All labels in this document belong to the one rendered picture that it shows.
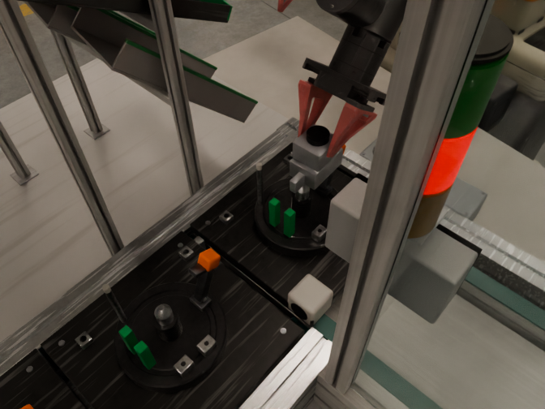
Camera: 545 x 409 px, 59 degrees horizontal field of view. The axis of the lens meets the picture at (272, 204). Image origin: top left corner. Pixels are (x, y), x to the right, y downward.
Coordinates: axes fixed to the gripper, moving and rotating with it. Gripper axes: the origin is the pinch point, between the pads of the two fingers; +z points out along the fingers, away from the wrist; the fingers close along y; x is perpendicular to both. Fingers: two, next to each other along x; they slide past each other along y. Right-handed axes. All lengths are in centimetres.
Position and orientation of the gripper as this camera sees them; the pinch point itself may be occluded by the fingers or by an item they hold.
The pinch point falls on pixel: (317, 143)
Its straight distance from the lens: 63.5
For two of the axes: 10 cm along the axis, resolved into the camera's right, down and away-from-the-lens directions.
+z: -4.0, 8.6, 3.2
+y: 7.6, 5.1, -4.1
